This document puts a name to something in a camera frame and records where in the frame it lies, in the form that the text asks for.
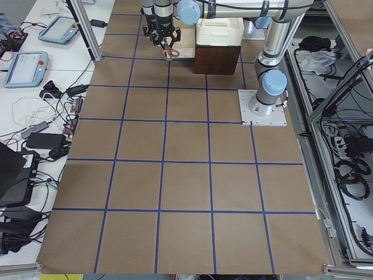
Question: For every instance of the near blue teach pendant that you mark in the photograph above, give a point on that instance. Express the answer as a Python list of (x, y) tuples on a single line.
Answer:
[(27, 69)]

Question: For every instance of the white crumpled cloth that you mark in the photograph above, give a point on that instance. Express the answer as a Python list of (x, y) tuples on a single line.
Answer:
[(319, 62)]

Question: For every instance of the blue teach pendant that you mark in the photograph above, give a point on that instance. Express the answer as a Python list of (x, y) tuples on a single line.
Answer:
[(27, 69), (60, 31)]

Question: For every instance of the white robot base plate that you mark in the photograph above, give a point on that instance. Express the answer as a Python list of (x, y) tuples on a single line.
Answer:
[(253, 113)]

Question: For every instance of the black power adapter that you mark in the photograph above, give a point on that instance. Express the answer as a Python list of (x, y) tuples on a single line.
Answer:
[(98, 23)]

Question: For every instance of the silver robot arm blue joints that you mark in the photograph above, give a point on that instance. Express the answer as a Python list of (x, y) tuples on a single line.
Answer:
[(285, 17)]

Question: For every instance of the dark wooden cabinet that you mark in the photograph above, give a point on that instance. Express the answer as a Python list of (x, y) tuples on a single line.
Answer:
[(216, 60)]

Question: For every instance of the far blue teach pendant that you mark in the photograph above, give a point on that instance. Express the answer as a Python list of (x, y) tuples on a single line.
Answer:
[(60, 31)]

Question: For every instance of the orange grey scissors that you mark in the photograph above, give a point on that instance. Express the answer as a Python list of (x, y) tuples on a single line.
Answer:
[(169, 52)]

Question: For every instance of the black laptop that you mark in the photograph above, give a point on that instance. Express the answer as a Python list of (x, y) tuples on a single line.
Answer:
[(18, 169)]

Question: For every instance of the black power brick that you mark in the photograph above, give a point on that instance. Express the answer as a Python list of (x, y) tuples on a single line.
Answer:
[(45, 140)]

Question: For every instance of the black cloth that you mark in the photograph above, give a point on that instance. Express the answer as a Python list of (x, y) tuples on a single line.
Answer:
[(315, 43)]

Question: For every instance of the cream plastic bin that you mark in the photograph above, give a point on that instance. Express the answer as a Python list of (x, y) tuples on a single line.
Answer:
[(219, 32)]

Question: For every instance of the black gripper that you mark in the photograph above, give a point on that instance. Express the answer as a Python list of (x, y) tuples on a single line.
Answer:
[(163, 24), (151, 19)]

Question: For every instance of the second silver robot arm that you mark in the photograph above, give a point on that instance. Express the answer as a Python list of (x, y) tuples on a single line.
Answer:
[(161, 8)]

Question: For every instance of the aluminium frame post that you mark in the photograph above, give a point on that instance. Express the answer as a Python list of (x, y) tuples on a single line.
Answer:
[(80, 16)]

